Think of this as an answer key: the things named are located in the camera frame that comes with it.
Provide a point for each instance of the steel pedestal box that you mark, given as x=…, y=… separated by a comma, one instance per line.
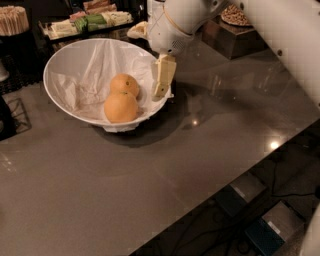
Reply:
x=232, y=41

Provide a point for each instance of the near grey floor box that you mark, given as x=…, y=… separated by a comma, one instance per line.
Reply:
x=269, y=232

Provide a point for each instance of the far grey floor box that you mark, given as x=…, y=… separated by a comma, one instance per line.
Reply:
x=235, y=196

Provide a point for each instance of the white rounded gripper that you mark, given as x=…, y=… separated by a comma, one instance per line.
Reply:
x=162, y=33

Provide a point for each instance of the white paper bowl liner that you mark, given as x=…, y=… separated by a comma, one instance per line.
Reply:
x=93, y=76

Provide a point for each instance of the orange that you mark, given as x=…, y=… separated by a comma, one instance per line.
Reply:
x=121, y=107
x=124, y=82

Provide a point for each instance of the black wire rack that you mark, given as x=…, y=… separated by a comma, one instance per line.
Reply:
x=14, y=118

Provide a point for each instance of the white slanted bowl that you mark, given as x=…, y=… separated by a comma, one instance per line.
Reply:
x=73, y=60

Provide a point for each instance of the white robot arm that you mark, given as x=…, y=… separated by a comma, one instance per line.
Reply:
x=291, y=29

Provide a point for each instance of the cup of wooden stirrers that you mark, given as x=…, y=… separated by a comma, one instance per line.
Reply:
x=13, y=20

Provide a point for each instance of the grey floor box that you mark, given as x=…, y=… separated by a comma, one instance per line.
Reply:
x=269, y=232
x=235, y=196

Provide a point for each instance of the tray of tea bags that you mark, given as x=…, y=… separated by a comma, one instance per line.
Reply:
x=92, y=15

